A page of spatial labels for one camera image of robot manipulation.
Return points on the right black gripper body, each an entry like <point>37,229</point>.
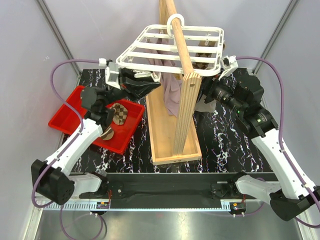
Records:
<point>218,89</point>

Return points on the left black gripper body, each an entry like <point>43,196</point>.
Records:
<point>123,73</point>

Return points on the white hanger clip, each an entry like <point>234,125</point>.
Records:
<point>155,76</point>

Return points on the white clip hanger frame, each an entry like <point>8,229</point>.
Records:
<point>197,44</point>

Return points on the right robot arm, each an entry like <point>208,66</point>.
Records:
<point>295,192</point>

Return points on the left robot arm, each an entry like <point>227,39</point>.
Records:
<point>52,177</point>

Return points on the grey beige sock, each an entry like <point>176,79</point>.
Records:
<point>203,107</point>

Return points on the mauve sock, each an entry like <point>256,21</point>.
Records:
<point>171,86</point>

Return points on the wooden stand with tray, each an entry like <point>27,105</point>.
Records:
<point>173,139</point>

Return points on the red plastic tray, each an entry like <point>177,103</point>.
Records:
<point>66,121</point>

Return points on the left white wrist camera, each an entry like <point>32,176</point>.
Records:
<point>112,72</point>

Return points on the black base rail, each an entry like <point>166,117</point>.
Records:
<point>162,191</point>

